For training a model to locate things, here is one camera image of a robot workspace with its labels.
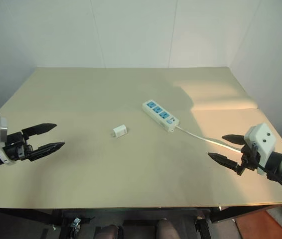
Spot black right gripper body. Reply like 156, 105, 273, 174
235, 142, 262, 176

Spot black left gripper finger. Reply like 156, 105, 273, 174
27, 141, 66, 162
21, 122, 58, 138

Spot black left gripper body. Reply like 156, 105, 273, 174
2, 131, 35, 163

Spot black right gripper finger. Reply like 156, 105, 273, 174
221, 134, 245, 146
207, 152, 239, 172

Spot white plug adapter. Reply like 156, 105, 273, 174
111, 123, 130, 138

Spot white power strip blue sockets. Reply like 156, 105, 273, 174
141, 99, 180, 133

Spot small metal clamp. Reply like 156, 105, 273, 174
69, 217, 82, 235

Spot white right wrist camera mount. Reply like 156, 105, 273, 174
244, 122, 278, 176

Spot white power strip cord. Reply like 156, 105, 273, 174
174, 125, 243, 154

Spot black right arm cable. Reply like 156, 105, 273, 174
253, 149, 282, 200

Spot black table frame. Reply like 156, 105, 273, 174
0, 198, 282, 239

